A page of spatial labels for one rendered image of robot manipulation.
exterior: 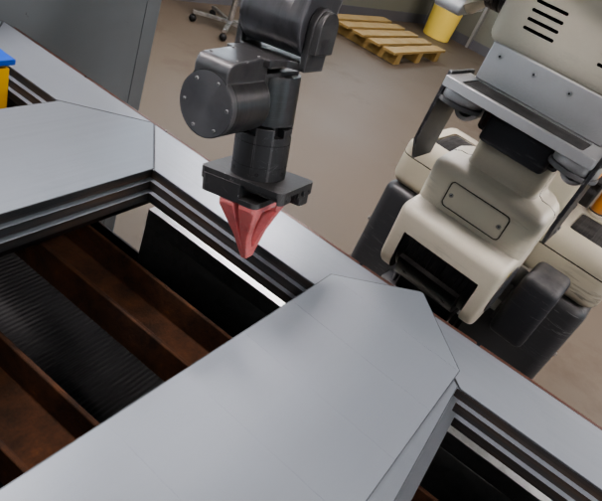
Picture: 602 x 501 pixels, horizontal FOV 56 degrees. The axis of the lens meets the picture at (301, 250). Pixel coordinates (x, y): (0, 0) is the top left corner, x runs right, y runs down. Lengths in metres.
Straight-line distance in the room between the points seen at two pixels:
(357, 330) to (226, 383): 0.17
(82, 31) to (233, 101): 0.77
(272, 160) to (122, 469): 0.31
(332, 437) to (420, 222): 0.61
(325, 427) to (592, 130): 0.63
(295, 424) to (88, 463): 0.17
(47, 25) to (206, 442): 0.88
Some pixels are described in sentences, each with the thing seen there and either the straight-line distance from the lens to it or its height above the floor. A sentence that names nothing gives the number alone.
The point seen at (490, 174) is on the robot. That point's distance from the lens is 1.05.
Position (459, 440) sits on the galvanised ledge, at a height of 0.68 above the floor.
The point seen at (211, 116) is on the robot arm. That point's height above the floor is 1.02.
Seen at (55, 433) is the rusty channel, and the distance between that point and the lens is 0.65.
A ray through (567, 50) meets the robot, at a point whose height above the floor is 1.13.
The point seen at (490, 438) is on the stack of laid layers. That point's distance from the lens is 0.64.
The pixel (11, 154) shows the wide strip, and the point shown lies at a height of 0.85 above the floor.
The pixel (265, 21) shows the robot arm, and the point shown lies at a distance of 0.54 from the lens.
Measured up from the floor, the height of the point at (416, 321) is 0.85.
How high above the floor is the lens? 1.22
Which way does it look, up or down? 33 degrees down
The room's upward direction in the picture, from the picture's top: 24 degrees clockwise
